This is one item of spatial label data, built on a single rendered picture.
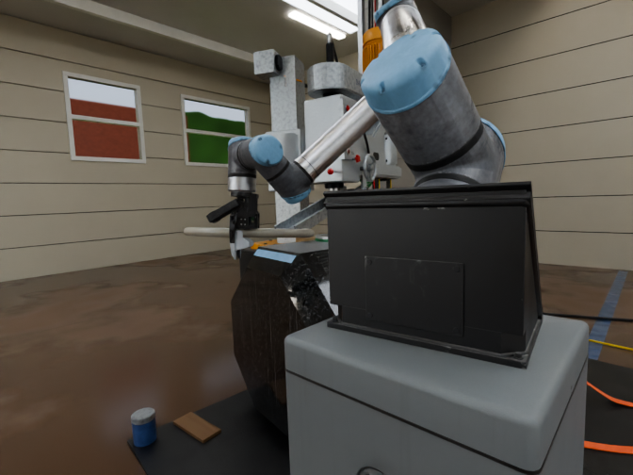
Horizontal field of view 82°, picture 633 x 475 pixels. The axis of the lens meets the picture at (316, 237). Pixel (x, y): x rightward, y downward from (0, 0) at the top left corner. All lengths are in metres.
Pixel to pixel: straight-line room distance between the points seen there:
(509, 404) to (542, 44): 6.43
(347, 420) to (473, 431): 0.20
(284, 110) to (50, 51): 5.71
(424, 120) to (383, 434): 0.48
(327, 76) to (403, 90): 1.31
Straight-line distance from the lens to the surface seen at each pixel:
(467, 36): 7.19
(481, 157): 0.72
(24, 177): 7.39
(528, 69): 6.72
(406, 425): 0.56
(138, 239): 7.84
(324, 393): 0.64
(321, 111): 1.92
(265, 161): 1.06
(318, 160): 1.14
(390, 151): 2.49
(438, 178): 0.68
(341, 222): 0.65
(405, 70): 0.63
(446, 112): 0.65
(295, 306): 1.45
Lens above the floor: 1.09
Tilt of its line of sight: 6 degrees down
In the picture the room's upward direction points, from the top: 2 degrees counter-clockwise
